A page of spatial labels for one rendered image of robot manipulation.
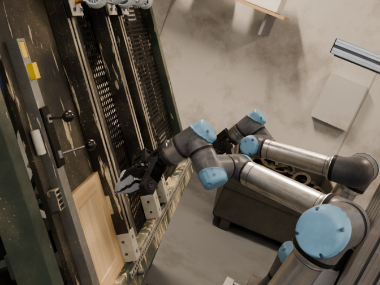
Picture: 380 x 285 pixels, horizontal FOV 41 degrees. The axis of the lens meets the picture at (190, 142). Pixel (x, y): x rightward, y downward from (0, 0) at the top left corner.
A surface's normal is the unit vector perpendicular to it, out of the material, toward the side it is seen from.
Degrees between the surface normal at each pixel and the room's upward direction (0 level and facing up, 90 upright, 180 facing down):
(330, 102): 90
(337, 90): 90
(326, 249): 82
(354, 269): 90
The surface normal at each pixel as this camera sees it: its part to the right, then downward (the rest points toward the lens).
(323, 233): -0.58, -0.11
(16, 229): -0.15, 0.25
